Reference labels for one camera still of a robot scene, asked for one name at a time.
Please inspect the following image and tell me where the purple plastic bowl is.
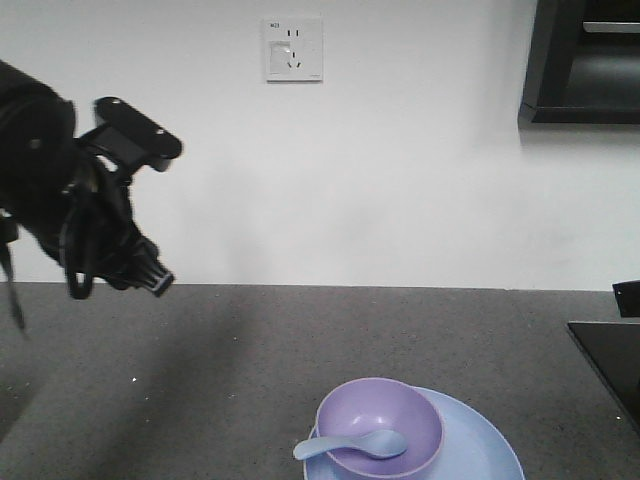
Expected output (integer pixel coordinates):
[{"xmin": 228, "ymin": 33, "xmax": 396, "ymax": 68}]
[{"xmin": 315, "ymin": 378, "xmax": 444, "ymax": 479}]

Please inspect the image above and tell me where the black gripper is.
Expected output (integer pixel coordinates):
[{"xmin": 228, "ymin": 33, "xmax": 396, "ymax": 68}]
[{"xmin": 37, "ymin": 149, "xmax": 175, "ymax": 297}]

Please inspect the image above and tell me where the light blue plastic plate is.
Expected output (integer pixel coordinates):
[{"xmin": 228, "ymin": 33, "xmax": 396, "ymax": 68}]
[{"xmin": 303, "ymin": 386, "xmax": 524, "ymax": 479}]

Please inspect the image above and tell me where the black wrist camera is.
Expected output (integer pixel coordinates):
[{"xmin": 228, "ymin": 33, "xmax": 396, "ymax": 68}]
[{"xmin": 78, "ymin": 96, "xmax": 183, "ymax": 176}]

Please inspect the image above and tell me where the black induction cooktop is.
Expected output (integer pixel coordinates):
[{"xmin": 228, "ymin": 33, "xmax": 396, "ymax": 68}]
[{"xmin": 567, "ymin": 322, "xmax": 639, "ymax": 434}]

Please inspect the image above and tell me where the light blue plastic spoon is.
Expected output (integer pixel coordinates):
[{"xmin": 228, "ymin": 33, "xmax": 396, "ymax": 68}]
[{"xmin": 293, "ymin": 429, "xmax": 408, "ymax": 460}]

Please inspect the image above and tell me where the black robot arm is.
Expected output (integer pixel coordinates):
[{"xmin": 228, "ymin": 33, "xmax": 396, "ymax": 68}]
[{"xmin": 1, "ymin": 63, "xmax": 182, "ymax": 299}]

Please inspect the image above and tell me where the white wall power socket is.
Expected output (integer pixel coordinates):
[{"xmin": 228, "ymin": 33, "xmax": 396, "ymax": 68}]
[{"xmin": 261, "ymin": 16, "xmax": 324, "ymax": 83}]

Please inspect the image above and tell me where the black wall cabinet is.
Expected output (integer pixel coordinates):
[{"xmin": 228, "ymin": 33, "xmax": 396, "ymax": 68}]
[{"xmin": 519, "ymin": 0, "xmax": 639, "ymax": 125}]

